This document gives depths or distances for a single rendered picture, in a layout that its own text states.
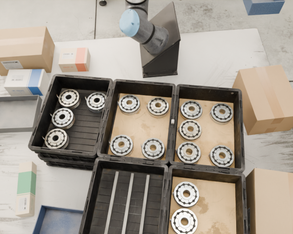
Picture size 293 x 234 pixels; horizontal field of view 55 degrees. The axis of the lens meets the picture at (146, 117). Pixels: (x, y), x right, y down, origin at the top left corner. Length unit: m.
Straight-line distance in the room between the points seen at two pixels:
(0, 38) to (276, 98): 1.52
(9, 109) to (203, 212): 1.15
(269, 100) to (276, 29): 1.71
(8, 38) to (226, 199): 1.43
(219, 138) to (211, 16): 1.94
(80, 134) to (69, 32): 1.81
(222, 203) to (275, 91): 0.61
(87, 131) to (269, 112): 0.85
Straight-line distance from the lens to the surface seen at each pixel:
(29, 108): 1.68
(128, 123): 1.34
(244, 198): 1.15
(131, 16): 1.41
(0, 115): 1.73
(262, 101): 1.44
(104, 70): 1.70
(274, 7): 1.51
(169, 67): 1.59
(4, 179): 1.55
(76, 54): 1.72
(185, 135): 1.28
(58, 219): 1.39
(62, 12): 3.27
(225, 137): 1.33
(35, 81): 1.65
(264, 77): 1.53
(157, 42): 1.47
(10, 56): 1.73
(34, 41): 1.75
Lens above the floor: 2.01
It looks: 61 degrees down
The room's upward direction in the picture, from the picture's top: 4 degrees counter-clockwise
